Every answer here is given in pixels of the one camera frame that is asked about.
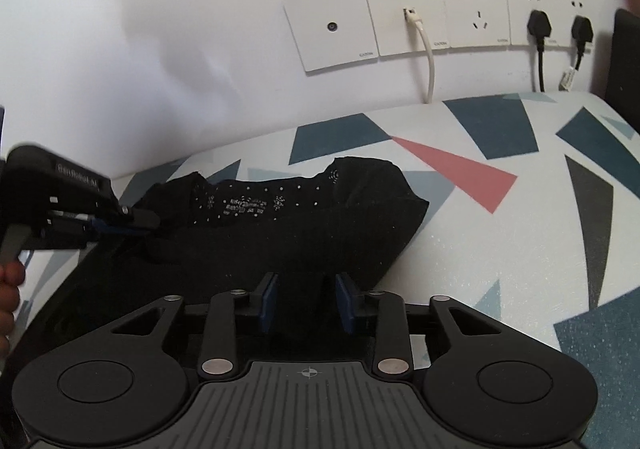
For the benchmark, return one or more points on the white network wall plate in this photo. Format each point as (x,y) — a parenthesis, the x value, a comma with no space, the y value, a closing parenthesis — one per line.
(390,24)

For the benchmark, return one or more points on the dark flat panel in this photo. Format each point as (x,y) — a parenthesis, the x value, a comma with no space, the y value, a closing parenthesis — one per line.
(625,74)

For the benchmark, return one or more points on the geometric patterned cloth cover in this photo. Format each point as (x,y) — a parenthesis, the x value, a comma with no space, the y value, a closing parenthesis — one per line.
(500,239)

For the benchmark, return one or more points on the black knit garment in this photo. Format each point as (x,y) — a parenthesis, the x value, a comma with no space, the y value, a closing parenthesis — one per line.
(300,239)

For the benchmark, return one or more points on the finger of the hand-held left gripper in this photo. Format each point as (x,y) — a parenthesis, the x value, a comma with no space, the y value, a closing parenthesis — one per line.
(135,219)

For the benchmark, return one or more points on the black power plug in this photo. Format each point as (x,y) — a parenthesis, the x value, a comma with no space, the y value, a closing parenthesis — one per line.
(539,24)
(582,29)

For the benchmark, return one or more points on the white empty wall socket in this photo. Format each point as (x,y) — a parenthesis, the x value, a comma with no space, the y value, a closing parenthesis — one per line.
(475,29)

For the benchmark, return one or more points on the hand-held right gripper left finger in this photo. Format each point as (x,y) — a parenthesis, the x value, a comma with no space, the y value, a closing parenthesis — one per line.
(270,301)

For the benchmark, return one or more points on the person's left hand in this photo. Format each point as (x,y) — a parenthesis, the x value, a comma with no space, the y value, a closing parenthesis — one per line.
(9,289)

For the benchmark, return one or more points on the white coaxial wall plate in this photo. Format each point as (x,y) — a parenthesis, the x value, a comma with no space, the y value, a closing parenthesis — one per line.
(330,44)

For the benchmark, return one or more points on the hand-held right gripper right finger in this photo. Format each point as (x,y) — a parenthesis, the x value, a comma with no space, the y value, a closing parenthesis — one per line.
(345,301)

